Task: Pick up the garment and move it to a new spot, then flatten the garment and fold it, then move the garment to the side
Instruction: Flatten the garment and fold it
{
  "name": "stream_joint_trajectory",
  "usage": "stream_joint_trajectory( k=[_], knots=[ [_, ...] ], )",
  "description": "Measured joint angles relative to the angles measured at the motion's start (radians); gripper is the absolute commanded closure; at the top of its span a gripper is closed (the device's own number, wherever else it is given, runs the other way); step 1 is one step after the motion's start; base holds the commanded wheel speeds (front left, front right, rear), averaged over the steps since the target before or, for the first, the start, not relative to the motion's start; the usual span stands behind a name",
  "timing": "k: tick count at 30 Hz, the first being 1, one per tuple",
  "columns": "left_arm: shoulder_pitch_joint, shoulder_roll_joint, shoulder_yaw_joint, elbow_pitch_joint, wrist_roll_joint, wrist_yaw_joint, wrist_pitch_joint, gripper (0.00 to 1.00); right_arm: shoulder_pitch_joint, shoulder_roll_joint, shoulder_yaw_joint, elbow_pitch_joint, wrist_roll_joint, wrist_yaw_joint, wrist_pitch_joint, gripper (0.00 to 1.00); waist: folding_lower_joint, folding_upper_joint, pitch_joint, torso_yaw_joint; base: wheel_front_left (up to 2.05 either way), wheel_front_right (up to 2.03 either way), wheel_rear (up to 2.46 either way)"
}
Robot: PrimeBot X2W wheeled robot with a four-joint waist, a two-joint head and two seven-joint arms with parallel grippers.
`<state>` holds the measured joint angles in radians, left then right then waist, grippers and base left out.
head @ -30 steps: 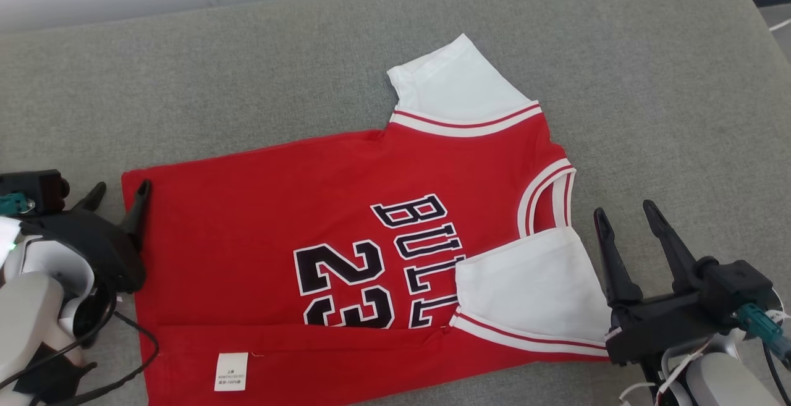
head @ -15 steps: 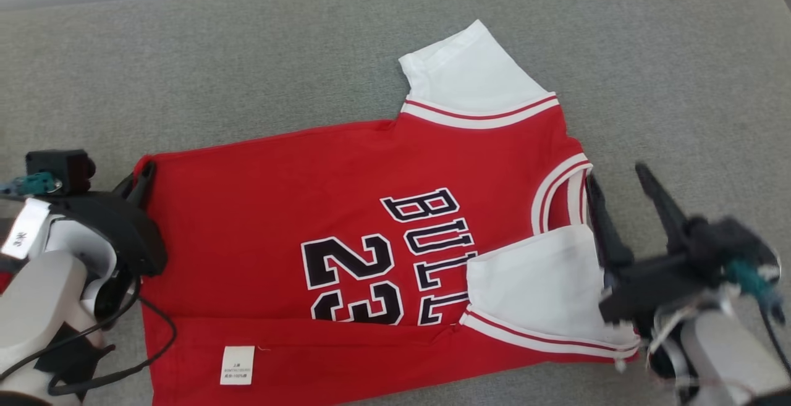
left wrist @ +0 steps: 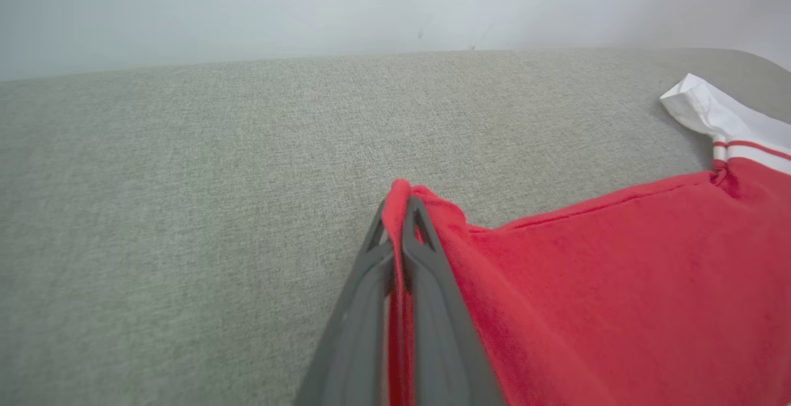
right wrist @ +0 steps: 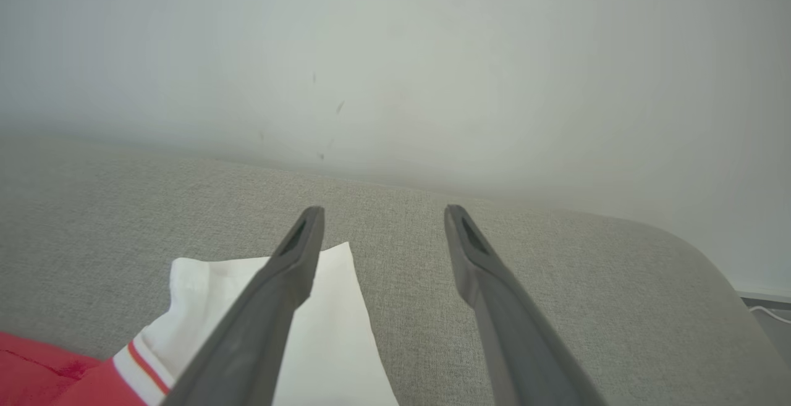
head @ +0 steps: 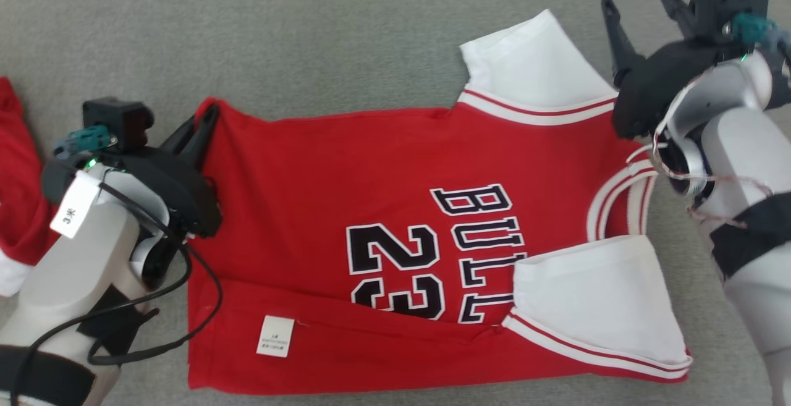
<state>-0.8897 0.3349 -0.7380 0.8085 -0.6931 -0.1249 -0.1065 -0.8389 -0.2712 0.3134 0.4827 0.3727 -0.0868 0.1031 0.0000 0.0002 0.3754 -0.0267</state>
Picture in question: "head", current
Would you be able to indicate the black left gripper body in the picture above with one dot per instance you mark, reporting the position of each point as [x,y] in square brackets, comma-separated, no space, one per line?
[179,190]

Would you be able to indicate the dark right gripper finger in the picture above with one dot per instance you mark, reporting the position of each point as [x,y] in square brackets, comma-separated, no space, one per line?
[620,47]
[678,10]

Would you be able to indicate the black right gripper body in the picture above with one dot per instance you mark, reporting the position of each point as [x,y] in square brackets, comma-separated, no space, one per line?
[655,84]

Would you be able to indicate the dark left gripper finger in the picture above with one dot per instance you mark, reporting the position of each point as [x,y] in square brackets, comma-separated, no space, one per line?
[207,131]
[184,137]

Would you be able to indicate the red bulls 23 jersey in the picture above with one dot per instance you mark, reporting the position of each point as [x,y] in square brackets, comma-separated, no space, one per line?
[309,177]

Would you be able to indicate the red shorts white side stripe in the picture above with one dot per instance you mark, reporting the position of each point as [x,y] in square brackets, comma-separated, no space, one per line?
[18,165]

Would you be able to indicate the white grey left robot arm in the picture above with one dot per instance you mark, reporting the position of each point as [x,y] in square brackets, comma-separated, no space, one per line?
[68,270]

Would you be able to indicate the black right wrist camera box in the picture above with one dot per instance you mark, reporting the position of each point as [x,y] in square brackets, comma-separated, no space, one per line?
[723,4]

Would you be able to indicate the teal right camera connector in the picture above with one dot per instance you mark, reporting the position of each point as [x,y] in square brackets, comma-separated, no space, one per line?
[751,28]

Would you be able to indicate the teal camera connector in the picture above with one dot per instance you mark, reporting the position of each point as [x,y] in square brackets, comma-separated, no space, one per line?
[86,140]
[751,28]

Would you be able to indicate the teal left camera connector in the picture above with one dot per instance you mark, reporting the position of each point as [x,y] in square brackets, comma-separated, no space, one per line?
[86,140]

